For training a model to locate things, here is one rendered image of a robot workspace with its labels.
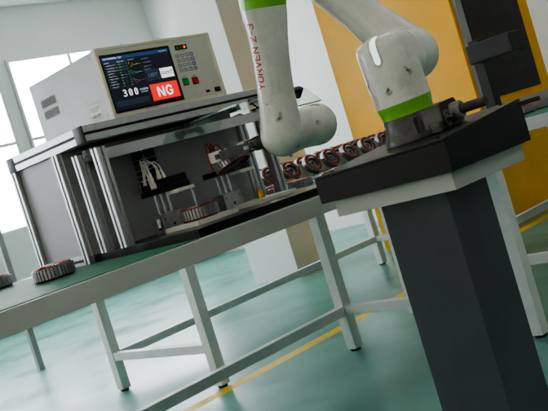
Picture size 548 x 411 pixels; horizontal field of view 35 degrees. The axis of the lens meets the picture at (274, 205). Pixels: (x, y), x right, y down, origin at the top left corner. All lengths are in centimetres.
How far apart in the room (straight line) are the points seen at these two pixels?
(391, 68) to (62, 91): 111
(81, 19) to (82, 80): 784
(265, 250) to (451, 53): 205
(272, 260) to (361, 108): 133
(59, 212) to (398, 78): 112
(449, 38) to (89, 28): 548
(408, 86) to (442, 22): 399
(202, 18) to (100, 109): 421
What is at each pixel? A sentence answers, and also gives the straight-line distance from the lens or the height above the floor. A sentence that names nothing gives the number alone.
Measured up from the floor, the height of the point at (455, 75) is 107.
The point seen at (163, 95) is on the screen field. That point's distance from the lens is 262.
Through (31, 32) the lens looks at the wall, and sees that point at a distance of 1004.
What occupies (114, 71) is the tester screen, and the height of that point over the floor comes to 125.
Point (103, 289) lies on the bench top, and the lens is 192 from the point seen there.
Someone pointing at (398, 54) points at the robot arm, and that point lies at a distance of 197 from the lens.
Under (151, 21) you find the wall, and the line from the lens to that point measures 1090.
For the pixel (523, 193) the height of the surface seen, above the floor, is 18.
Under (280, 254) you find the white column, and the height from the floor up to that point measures 20.
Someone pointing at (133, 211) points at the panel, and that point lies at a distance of 261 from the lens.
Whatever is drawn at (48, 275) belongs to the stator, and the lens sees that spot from 230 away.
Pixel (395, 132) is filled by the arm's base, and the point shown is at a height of 85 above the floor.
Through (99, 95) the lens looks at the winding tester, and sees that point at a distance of 254.
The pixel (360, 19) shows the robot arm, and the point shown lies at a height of 114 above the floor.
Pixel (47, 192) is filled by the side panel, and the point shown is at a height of 98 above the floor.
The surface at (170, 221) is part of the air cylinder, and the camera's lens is 252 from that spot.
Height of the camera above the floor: 87
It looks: 3 degrees down
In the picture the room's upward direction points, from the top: 17 degrees counter-clockwise
